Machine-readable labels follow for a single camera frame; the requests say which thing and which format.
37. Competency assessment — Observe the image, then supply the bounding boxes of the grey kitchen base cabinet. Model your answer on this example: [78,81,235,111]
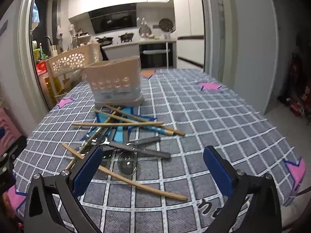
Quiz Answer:
[104,39,176,61]

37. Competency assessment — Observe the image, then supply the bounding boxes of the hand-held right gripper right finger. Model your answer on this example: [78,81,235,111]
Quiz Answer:
[204,146,282,233]

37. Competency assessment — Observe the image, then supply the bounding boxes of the black plastic bag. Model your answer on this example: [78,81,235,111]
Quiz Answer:
[100,45,110,61]

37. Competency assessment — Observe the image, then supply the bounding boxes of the black built-in oven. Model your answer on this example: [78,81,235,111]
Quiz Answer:
[140,42,174,69]

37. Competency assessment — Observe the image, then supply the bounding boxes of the bamboo chopstick with blue end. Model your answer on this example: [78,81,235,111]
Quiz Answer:
[93,109,175,135]

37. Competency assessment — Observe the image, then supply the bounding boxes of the black range hood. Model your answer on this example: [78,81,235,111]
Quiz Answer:
[88,10,138,34]

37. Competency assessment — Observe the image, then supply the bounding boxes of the yellow oil bottle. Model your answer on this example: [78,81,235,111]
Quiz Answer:
[45,76,59,97]

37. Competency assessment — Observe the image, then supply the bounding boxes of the blue checked star tablecloth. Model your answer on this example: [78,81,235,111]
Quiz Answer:
[12,68,308,233]

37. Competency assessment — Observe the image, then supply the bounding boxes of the red patterned bags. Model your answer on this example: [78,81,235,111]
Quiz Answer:
[278,53,311,117]

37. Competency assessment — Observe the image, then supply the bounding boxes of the beige plastic utensil holder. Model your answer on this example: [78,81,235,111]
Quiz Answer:
[84,55,144,108]

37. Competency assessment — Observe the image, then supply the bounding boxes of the black pot with handles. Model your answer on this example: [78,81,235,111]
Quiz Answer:
[119,32,135,42]

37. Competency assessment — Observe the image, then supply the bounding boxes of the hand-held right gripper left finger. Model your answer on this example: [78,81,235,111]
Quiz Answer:
[23,147,105,233]

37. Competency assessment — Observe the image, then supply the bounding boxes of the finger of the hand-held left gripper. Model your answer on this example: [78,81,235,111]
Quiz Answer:
[0,136,27,173]

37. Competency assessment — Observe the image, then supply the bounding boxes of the blue plastic bag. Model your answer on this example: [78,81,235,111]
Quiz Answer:
[31,2,40,23]

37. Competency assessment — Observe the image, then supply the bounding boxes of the dark round steamer rack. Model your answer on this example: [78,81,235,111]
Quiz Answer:
[159,18,173,32]

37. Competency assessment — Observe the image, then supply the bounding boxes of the white refrigerator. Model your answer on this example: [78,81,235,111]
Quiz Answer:
[174,0,205,70]

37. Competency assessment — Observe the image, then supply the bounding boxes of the spice rack with bottles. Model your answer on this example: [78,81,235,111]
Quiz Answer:
[72,33,92,47]

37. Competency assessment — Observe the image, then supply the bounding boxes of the black wok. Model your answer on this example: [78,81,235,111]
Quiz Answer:
[95,36,114,46]

